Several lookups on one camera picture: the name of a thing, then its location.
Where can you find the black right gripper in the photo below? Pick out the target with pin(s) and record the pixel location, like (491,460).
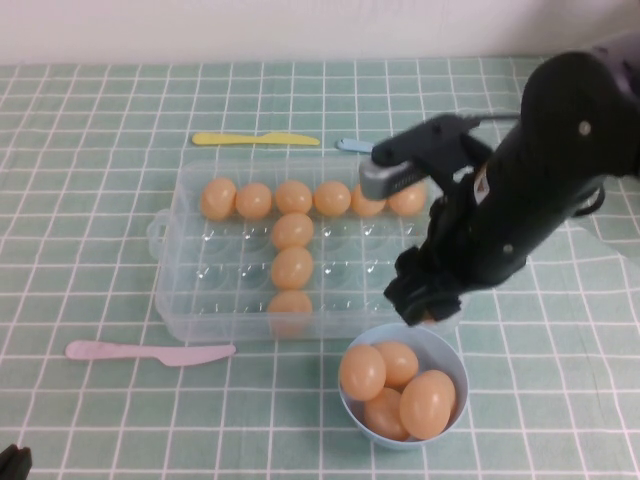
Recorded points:
(455,250)

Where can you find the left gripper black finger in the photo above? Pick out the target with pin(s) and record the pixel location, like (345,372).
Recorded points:
(22,465)
(6,465)

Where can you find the tan egg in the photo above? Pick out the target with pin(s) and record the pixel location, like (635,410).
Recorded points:
(292,267)
(253,200)
(290,306)
(407,202)
(218,198)
(428,316)
(402,360)
(362,206)
(427,404)
(332,198)
(382,417)
(293,231)
(362,372)
(293,197)

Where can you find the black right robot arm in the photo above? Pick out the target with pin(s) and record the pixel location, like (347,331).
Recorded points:
(560,150)

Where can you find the clear plastic egg box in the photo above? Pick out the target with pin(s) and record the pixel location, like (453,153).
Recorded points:
(225,280)

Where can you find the light blue bowl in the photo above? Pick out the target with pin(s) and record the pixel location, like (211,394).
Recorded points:
(455,370)

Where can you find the pale pink plastic knife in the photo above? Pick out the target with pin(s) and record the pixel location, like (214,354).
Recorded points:
(150,352)

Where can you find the light blue plastic fork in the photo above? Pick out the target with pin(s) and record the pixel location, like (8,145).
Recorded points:
(352,145)

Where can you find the green checked tablecloth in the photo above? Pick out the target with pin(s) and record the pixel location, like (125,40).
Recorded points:
(100,250)

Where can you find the yellow plastic knife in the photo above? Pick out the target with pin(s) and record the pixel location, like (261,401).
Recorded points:
(240,139)

